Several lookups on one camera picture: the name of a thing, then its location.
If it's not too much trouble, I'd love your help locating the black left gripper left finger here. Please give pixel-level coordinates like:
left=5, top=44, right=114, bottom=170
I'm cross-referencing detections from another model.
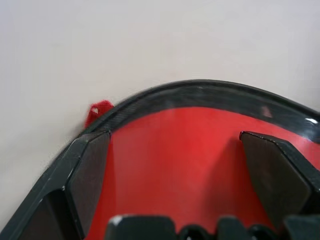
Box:
left=0, top=129, right=112, bottom=240

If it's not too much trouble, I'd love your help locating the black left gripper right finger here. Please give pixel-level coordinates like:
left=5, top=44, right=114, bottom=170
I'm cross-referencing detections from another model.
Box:
left=238, top=130, right=320, bottom=233

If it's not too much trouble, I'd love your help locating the red table tennis paddle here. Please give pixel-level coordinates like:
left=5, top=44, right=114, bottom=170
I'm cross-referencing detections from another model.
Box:
left=82, top=106, right=311, bottom=233

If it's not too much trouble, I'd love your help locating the black clear paddle case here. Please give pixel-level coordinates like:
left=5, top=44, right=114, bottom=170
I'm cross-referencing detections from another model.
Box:
left=46, top=79, right=320, bottom=175

